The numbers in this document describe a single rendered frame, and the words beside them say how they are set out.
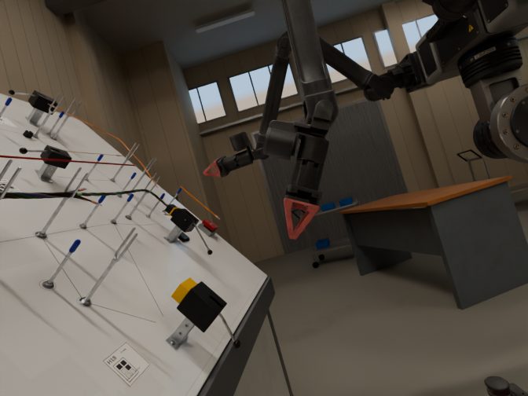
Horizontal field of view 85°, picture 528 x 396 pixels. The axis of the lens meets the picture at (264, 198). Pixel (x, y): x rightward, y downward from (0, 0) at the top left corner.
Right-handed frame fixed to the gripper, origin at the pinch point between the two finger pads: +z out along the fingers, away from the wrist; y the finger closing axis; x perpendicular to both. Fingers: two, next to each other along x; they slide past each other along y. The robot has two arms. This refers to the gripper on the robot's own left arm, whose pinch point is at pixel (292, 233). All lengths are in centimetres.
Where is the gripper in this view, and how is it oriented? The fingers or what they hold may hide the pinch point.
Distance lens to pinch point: 58.9
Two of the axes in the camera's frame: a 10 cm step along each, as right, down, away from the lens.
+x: 9.7, 2.3, -0.6
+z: -2.4, 9.7, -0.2
